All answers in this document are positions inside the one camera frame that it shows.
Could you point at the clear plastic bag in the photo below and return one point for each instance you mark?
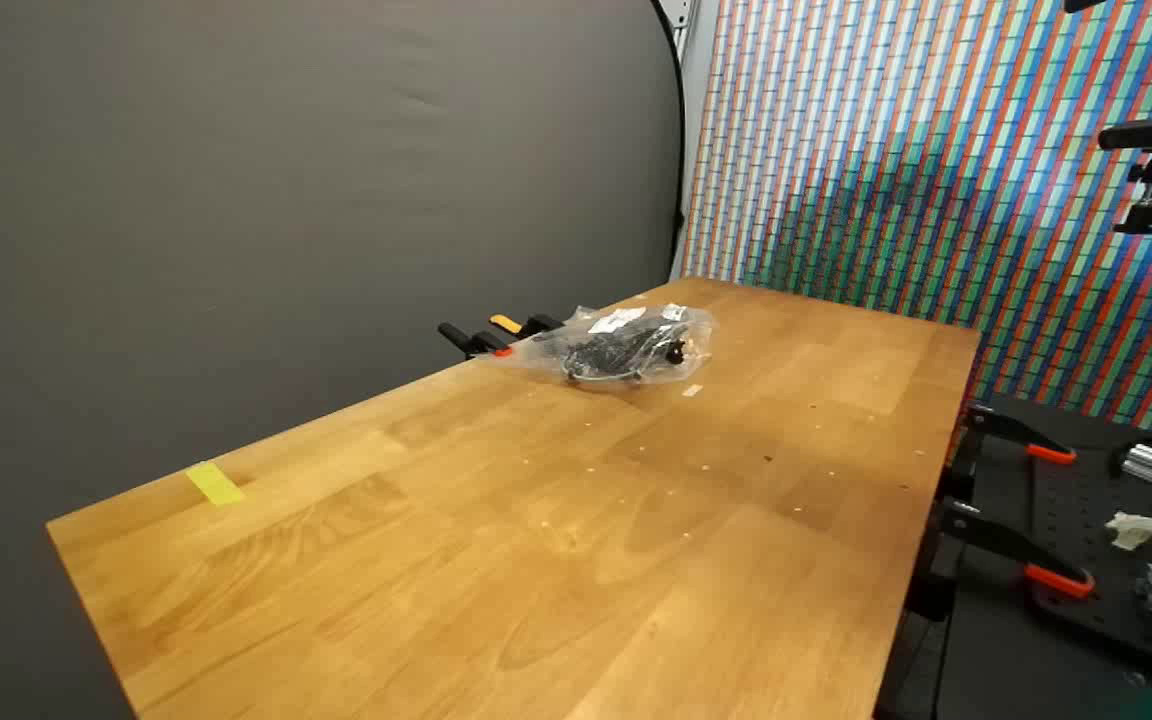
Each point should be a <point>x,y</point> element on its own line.
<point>574,334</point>

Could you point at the black orange clamp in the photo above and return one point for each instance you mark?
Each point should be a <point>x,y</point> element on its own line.
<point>475,339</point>

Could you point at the yellow tape strip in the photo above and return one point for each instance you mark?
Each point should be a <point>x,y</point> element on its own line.
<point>214,484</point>

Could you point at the grey fabric backdrop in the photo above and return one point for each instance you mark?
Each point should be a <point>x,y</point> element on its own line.
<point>201,201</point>

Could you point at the multicolour patterned backdrop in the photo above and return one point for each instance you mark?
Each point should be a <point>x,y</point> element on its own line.
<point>950,174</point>

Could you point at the black perforated board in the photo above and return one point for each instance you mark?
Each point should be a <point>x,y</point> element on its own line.
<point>1083,524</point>

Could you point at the small white crumpled piece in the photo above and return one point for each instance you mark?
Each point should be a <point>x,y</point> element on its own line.
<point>1132,528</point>

